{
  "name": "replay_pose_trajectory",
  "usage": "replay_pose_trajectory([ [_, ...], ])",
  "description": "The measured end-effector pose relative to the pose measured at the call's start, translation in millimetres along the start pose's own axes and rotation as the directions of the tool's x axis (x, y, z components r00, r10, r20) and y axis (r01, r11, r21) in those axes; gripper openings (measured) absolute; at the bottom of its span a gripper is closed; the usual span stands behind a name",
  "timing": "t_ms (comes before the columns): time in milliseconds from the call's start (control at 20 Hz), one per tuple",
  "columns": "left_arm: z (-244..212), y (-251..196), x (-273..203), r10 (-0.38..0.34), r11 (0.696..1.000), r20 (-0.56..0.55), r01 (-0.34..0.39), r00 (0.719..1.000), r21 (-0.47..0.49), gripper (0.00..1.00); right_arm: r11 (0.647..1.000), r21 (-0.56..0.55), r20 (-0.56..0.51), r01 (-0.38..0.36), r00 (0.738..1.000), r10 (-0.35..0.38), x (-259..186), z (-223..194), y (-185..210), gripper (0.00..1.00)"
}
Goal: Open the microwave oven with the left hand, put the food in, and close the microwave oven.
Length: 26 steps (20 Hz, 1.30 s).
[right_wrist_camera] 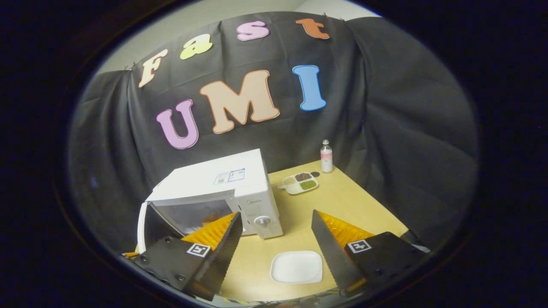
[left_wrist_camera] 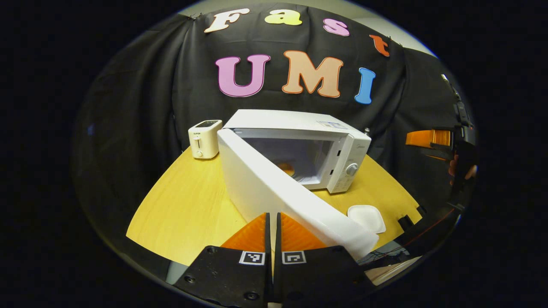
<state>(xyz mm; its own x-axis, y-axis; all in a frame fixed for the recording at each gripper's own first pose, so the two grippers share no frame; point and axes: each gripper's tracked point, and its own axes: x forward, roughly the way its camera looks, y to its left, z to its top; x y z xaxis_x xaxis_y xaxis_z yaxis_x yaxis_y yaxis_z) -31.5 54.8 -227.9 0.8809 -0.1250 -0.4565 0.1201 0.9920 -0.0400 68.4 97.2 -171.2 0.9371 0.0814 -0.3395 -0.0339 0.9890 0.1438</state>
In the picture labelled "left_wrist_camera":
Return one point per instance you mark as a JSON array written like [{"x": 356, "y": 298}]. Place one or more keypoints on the orange round bread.
[{"x": 286, "y": 169}]

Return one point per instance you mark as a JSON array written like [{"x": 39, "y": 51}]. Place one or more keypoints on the white toaster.
[{"x": 204, "y": 139}]

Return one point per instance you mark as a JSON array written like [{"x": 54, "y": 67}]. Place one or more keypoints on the black backdrop cloth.
[{"x": 128, "y": 107}]

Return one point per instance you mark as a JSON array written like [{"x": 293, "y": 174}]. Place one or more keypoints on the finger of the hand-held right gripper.
[{"x": 426, "y": 139}]

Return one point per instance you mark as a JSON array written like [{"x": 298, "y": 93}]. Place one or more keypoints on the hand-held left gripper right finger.
[{"x": 308, "y": 273}]

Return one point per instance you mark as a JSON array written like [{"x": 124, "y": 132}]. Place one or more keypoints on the white microwave oven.
[{"x": 257, "y": 188}]

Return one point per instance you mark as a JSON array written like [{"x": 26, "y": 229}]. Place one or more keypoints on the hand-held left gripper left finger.
[{"x": 227, "y": 278}]

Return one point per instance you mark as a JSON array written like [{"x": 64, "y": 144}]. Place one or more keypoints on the white square plate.
[{"x": 367, "y": 217}]

